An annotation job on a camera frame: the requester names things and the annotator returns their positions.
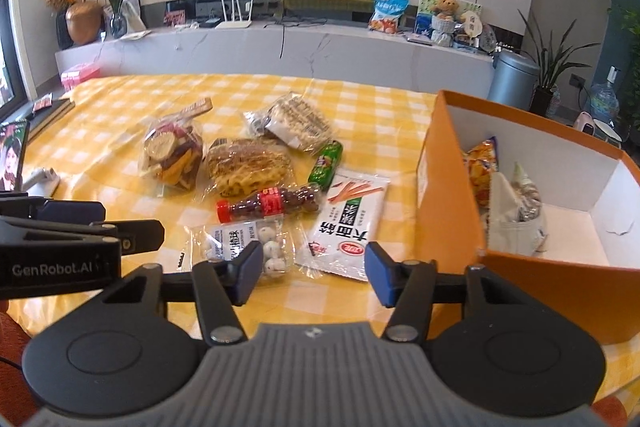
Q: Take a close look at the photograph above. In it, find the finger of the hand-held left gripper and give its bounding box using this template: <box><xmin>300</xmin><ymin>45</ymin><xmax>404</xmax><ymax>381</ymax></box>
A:
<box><xmin>0</xmin><ymin>216</ymin><xmax>166</xmax><ymax>255</ymax></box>
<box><xmin>0</xmin><ymin>194</ymin><xmax>107</xmax><ymax>228</ymax></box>

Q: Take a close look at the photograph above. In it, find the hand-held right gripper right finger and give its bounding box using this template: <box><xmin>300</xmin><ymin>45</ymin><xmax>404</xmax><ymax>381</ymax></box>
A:
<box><xmin>364</xmin><ymin>242</ymin><xmax>543</xmax><ymax>344</ymax></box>

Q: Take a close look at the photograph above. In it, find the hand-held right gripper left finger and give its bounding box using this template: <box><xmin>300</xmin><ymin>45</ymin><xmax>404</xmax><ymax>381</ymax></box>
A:
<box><xmin>102</xmin><ymin>241</ymin><xmax>264</xmax><ymax>344</ymax></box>

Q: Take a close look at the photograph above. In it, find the clear packet of white balls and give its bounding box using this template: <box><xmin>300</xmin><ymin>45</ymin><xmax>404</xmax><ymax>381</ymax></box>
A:
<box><xmin>186</xmin><ymin>219</ymin><xmax>296</xmax><ymax>280</ymax></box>

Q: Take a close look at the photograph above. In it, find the white breadstick packet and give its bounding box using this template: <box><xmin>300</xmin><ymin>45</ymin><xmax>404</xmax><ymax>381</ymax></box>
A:
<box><xmin>295</xmin><ymin>168</ymin><xmax>392</xmax><ymax>283</ymax></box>

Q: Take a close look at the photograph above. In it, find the cola bottle shaped candy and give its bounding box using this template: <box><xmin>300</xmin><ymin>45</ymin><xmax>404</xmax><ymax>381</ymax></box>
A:
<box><xmin>216</xmin><ymin>187</ymin><xmax>322</xmax><ymax>224</ymax></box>

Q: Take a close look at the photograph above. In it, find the clear bag of fruit chips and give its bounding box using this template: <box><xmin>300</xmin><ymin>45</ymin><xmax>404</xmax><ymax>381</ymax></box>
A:
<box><xmin>137</xmin><ymin>98</ymin><xmax>214</xmax><ymax>195</ymax></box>

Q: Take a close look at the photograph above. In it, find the clear bag of yellow noodle snack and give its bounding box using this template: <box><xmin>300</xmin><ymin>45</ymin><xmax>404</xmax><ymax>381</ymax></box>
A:
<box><xmin>202</xmin><ymin>137</ymin><xmax>296</xmax><ymax>198</ymax></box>

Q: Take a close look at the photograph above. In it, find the orange cardboard box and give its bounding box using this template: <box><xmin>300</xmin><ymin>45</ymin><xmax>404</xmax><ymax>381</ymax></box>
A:
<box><xmin>416</xmin><ymin>90</ymin><xmax>640</xmax><ymax>345</ymax></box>

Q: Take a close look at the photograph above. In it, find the green sausage stick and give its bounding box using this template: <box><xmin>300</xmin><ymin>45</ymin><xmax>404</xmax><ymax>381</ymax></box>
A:
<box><xmin>307</xmin><ymin>140</ymin><xmax>344</xmax><ymax>190</ymax></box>

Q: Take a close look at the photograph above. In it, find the white phone stand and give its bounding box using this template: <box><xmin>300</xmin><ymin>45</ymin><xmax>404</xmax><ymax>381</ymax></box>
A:
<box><xmin>22</xmin><ymin>167</ymin><xmax>61</xmax><ymax>198</ymax></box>

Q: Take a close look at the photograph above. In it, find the smartphone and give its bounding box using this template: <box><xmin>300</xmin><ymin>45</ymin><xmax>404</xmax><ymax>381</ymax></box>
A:
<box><xmin>0</xmin><ymin>121</ymin><xmax>30</xmax><ymax>192</ymax></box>

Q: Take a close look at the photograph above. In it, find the pink box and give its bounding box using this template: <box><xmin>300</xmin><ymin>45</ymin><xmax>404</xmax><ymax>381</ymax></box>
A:
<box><xmin>61</xmin><ymin>63</ymin><xmax>101</xmax><ymax>88</ymax></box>

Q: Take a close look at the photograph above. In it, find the white clear snack bag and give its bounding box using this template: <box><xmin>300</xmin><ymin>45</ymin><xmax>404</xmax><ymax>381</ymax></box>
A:
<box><xmin>487</xmin><ymin>172</ymin><xmax>548</xmax><ymax>255</ymax></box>

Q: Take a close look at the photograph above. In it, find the yellow chip bag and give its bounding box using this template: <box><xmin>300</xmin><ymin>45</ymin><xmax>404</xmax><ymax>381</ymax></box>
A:
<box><xmin>462</xmin><ymin>137</ymin><xmax>501</xmax><ymax>208</ymax></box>

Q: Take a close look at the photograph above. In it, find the yellow checkered tablecloth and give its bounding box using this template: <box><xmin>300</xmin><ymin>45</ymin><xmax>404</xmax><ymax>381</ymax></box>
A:
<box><xmin>7</xmin><ymin>74</ymin><xmax>640</xmax><ymax>413</ymax></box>

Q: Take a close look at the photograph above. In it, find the clear bag of puffed crackers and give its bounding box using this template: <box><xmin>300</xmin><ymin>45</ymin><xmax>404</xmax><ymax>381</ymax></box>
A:
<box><xmin>243</xmin><ymin>93</ymin><xmax>333</xmax><ymax>152</ymax></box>

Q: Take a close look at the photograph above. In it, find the grey pointed snack packet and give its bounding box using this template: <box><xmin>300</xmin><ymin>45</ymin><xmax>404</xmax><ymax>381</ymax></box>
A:
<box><xmin>510</xmin><ymin>162</ymin><xmax>543</xmax><ymax>223</ymax></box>

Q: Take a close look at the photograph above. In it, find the copper vase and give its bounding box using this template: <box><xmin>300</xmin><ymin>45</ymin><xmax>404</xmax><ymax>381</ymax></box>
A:
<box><xmin>65</xmin><ymin>0</ymin><xmax>103</xmax><ymax>46</ymax></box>

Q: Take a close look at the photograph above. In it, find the white marble console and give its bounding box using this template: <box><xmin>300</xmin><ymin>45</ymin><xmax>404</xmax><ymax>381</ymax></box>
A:
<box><xmin>54</xmin><ymin>19</ymin><xmax>496</xmax><ymax>100</ymax></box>

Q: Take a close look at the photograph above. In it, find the white router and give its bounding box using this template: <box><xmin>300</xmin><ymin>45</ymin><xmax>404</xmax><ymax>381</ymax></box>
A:
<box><xmin>216</xmin><ymin>0</ymin><xmax>255</xmax><ymax>30</ymax></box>

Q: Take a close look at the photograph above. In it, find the grey trash can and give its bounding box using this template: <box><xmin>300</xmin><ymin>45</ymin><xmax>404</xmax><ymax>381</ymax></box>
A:
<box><xmin>487</xmin><ymin>49</ymin><xmax>541</xmax><ymax>108</ymax></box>

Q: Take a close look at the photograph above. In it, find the pink heater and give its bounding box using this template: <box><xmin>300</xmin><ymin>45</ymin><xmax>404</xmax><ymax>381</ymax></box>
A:
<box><xmin>572</xmin><ymin>111</ymin><xmax>596</xmax><ymax>135</ymax></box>

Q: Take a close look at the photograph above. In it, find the potted long-leaf plant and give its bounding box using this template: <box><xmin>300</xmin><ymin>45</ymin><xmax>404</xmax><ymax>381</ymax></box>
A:
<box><xmin>517</xmin><ymin>9</ymin><xmax>601</xmax><ymax>115</ymax></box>

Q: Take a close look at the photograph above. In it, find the blue snack bag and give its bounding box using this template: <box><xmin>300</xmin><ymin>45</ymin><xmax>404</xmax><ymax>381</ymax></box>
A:
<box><xmin>369</xmin><ymin>0</ymin><xmax>408</xmax><ymax>34</ymax></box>

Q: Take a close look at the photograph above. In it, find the round hand fan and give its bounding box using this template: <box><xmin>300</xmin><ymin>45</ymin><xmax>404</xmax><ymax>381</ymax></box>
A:
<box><xmin>462</xmin><ymin>14</ymin><xmax>486</xmax><ymax>45</ymax></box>

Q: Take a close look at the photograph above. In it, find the teddy bear bouquet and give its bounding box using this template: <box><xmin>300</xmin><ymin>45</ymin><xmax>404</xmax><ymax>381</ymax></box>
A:
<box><xmin>430</xmin><ymin>0</ymin><xmax>461</xmax><ymax>45</ymax></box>

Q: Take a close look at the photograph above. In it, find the white round stool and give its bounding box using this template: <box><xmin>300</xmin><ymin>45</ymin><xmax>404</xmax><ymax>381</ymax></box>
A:
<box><xmin>592</xmin><ymin>119</ymin><xmax>623</xmax><ymax>142</ymax></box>

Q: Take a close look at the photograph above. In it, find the green picture card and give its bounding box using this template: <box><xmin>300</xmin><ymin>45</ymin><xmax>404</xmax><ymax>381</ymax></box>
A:
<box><xmin>416</xmin><ymin>0</ymin><xmax>483</xmax><ymax>42</ymax></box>

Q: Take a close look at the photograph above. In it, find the large water bottle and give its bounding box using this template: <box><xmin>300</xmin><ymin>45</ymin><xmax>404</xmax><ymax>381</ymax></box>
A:
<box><xmin>590</xmin><ymin>67</ymin><xmax>621</xmax><ymax>128</ymax></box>

